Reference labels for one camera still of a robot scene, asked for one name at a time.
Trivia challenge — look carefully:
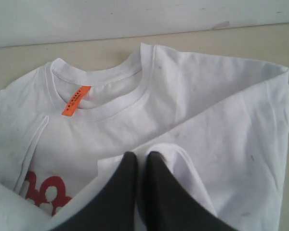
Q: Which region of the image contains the white t-shirt red logo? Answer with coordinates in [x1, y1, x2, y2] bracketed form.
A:
[0, 44, 289, 231]

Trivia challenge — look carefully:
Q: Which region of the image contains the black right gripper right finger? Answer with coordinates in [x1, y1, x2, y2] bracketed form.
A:
[143, 151, 235, 231]

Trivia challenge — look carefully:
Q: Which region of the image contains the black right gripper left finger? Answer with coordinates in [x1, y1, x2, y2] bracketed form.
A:
[52, 152, 137, 231]

